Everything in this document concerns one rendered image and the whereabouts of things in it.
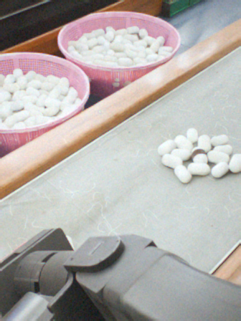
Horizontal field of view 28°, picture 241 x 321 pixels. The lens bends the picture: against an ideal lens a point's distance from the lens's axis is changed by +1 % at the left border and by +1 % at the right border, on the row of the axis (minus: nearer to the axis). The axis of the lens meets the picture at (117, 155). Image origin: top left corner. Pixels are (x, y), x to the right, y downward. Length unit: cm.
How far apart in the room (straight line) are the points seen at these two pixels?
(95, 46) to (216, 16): 44
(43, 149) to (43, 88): 23
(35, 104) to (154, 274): 65
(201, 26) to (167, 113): 52
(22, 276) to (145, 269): 20
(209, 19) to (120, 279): 114
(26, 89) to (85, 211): 37
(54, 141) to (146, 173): 16
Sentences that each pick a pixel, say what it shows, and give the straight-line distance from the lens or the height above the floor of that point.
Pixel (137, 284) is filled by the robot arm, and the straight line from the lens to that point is 34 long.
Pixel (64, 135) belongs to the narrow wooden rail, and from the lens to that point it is 80.
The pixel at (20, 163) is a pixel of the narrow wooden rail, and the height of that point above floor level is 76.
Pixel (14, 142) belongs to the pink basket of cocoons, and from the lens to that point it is 85.
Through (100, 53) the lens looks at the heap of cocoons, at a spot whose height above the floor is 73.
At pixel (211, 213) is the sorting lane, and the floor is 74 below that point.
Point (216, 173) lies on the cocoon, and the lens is 76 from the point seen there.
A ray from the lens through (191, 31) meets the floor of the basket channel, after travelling 135.
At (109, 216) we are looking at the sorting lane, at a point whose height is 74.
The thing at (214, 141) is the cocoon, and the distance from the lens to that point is 82.
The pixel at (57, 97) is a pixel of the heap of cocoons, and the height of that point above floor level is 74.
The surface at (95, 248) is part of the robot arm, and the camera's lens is 40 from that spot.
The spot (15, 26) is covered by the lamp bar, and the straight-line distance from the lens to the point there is 45.
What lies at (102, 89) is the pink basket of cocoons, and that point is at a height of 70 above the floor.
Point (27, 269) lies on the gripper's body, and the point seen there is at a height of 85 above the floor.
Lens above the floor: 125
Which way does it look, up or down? 40 degrees down
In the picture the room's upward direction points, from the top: 1 degrees clockwise
